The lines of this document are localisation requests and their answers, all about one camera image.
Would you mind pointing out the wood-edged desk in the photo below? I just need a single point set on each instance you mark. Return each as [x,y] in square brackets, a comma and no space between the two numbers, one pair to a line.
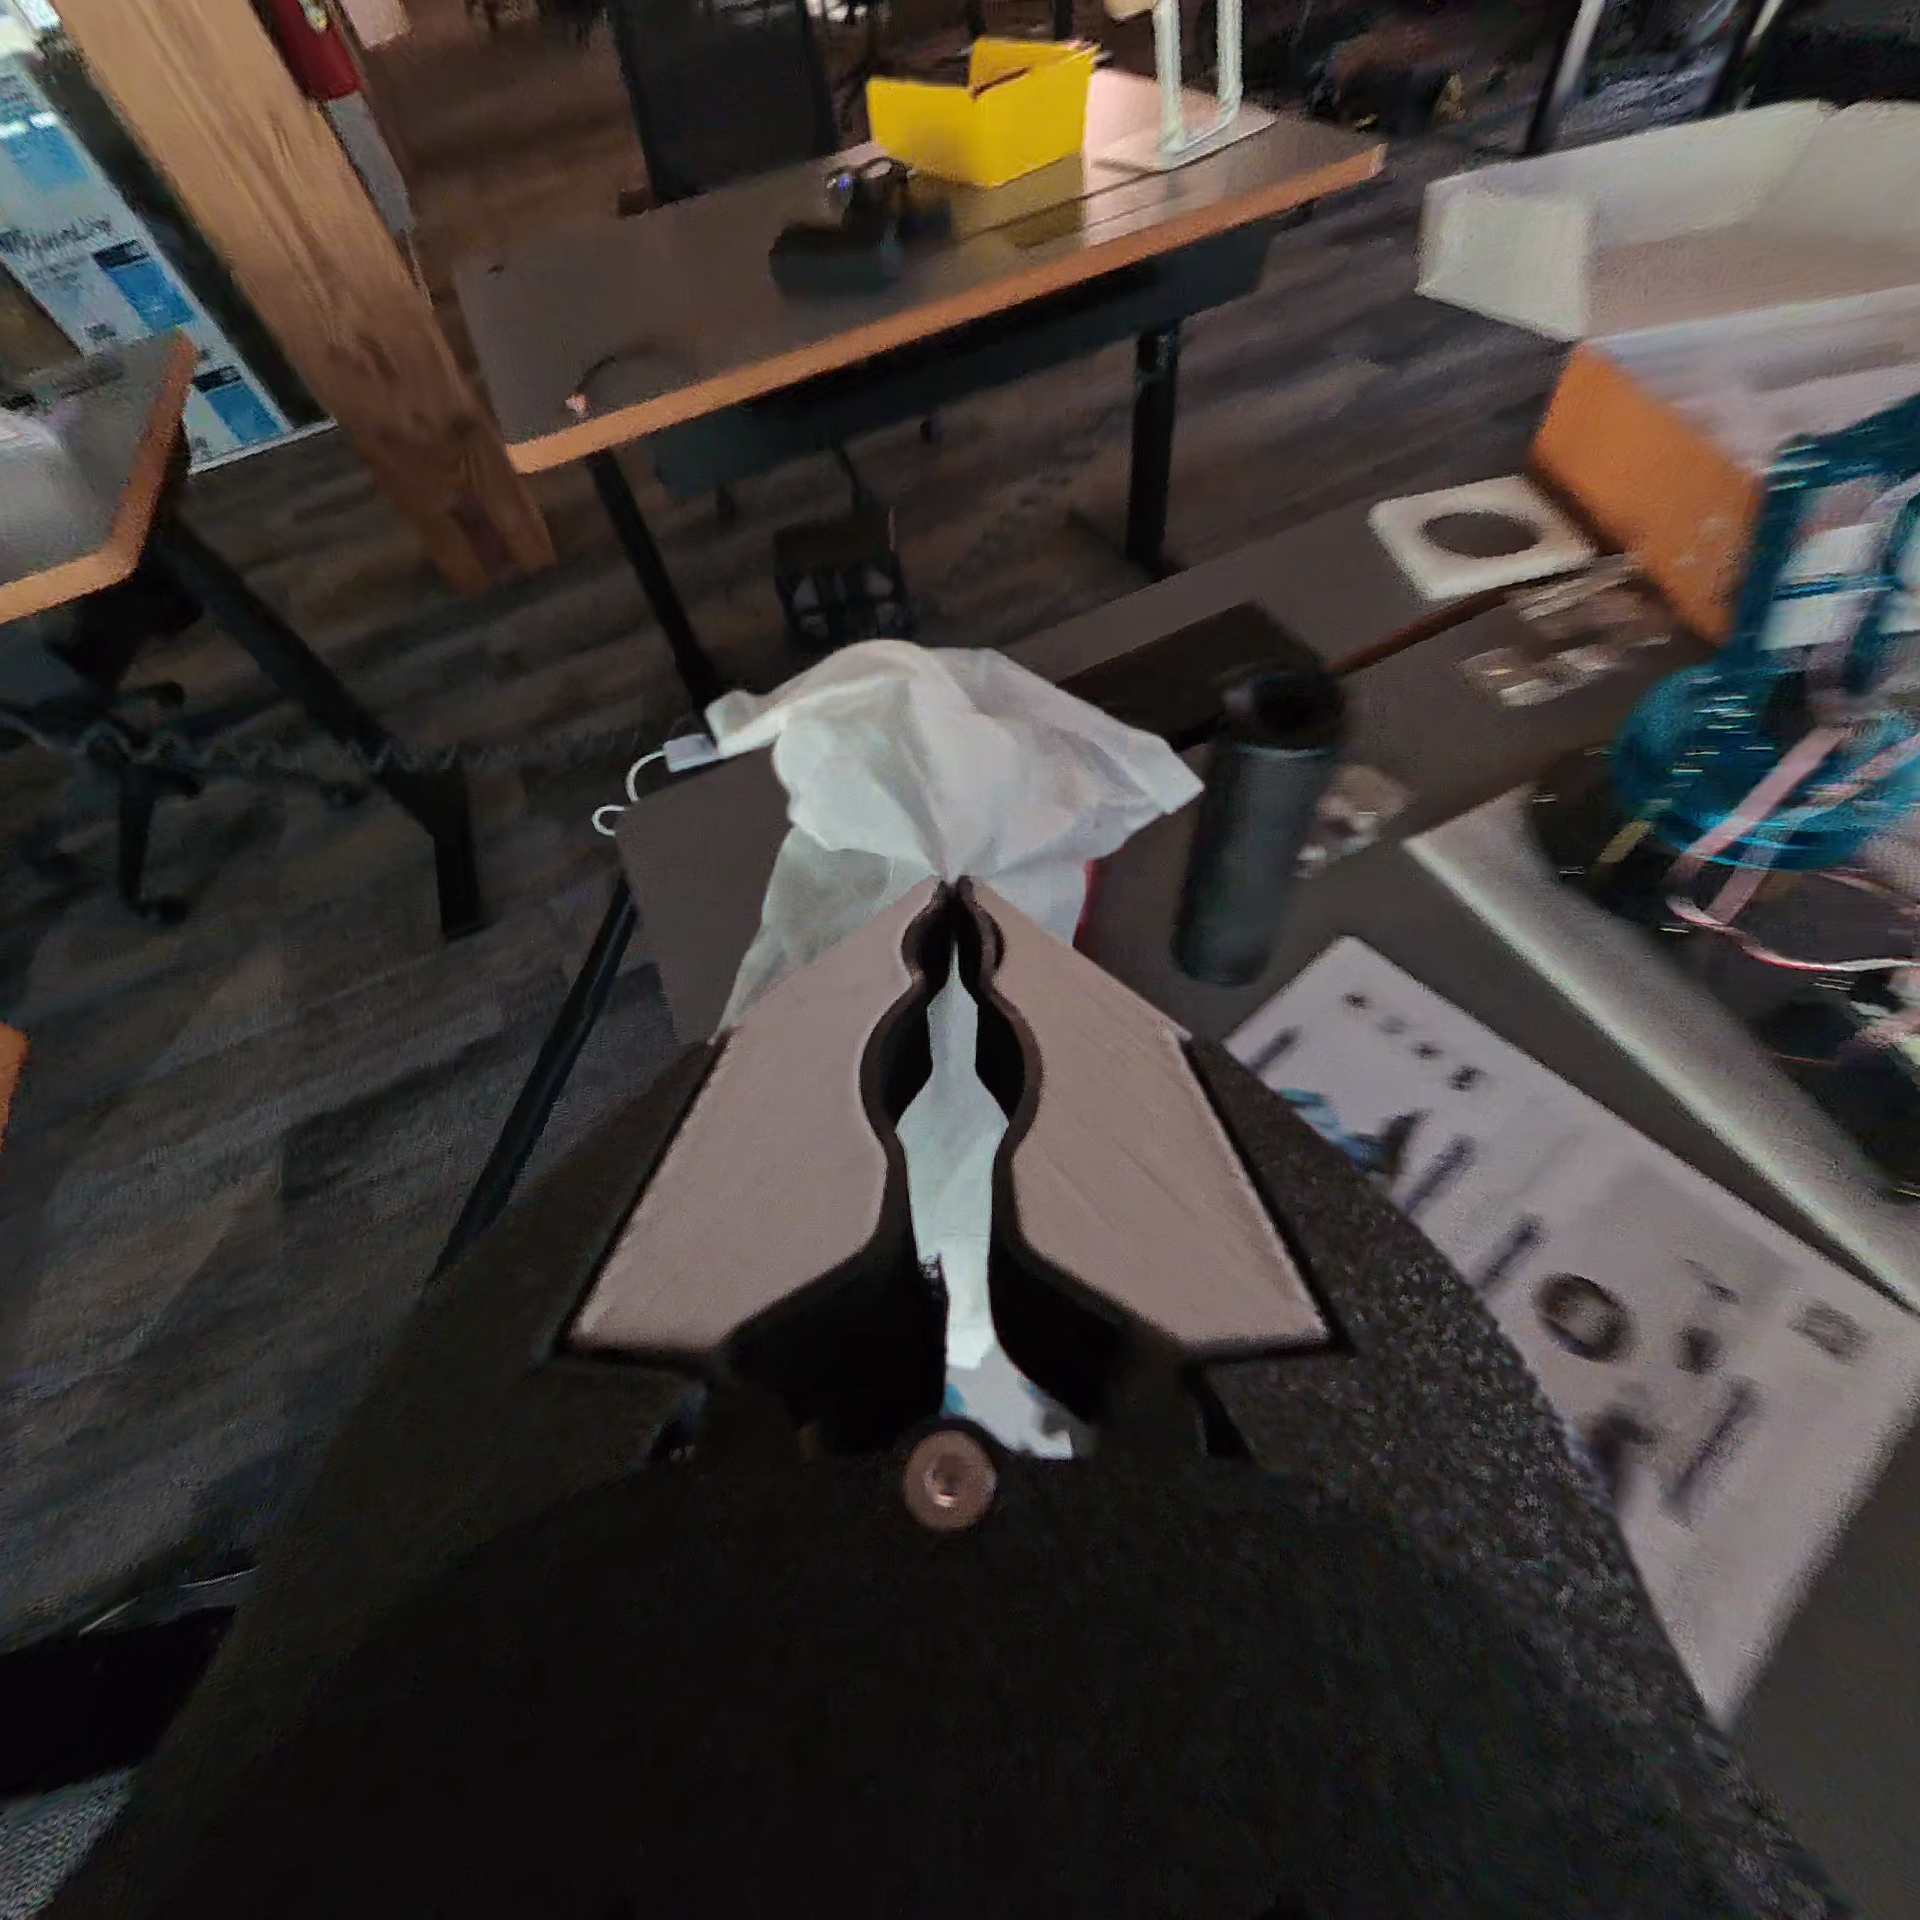
[675,329]
[89,451]

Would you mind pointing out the wall poster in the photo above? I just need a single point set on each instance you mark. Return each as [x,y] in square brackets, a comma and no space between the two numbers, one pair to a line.
[106,269]

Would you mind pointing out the white stand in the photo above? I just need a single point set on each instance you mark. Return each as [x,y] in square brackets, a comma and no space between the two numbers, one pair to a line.
[1201,142]

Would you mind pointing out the cardboard box with foam insert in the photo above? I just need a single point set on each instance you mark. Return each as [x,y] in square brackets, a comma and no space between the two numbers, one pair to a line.
[1635,465]

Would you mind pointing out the yellow bin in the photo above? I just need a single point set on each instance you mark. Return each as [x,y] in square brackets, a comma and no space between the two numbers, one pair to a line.
[960,136]

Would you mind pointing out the grey desk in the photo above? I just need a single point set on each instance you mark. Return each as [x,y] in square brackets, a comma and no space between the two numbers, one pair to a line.
[675,901]

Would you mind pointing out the printed instruction booklet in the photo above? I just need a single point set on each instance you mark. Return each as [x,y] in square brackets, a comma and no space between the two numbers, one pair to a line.
[1651,1349]

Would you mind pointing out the red fire extinguisher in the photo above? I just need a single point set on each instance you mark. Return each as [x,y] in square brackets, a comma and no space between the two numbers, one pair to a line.
[307,43]

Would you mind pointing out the small clear parts bag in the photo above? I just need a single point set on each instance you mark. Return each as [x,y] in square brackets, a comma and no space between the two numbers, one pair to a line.
[1358,809]

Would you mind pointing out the black office chair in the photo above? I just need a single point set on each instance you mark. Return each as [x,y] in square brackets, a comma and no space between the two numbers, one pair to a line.
[721,89]

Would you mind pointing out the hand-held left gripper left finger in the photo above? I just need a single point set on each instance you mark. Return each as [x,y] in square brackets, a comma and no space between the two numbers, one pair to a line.
[750,1170]

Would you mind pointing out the black crate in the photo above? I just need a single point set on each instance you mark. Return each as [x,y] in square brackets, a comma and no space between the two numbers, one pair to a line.
[839,592]

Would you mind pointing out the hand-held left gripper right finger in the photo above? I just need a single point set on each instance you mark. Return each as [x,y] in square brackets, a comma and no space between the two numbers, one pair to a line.
[1155,1184]

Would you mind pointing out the blue toy robot arm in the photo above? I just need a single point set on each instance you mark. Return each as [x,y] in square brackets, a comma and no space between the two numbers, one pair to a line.
[1694,750]

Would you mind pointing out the white foam piece with hole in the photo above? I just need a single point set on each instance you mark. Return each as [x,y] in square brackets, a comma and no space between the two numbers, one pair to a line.
[1401,546]

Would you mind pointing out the black device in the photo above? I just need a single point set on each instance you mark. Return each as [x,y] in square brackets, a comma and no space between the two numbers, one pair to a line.
[832,253]

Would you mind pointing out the dark grey cylinder bottle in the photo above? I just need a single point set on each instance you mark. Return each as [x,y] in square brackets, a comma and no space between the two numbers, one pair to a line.
[1245,840]

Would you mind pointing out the white plastic bag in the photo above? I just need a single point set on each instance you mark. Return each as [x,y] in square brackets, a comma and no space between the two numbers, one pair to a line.
[930,750]

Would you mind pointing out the pile of clear plastic bags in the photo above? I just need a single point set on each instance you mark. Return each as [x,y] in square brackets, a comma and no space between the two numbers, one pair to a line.
[1560,629]

